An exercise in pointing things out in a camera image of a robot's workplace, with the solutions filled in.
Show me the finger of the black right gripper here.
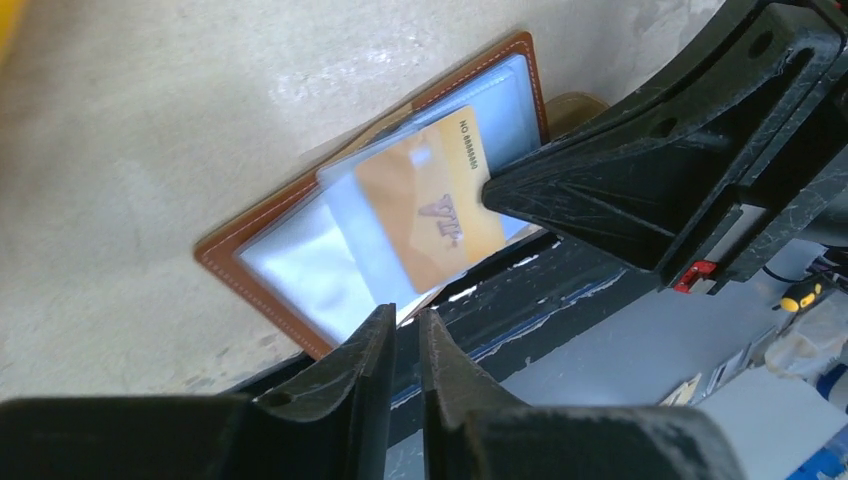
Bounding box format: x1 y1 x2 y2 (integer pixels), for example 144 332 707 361
482 1 847 272

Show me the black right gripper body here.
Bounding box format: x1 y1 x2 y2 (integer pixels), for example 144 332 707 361
662 77 847 295

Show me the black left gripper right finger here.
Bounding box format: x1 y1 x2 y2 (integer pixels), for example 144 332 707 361
418 310 746 479

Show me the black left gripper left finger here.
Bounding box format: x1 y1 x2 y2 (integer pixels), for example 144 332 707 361
1 304 396 479

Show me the brown leather card holder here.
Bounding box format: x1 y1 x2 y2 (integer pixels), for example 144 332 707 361
193 31 611 361

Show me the yellow bin with black cards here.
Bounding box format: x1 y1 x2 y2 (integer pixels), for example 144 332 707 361
0 0 30 63

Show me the black metal base rail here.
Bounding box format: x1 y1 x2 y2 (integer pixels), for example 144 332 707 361
428 233 658 381

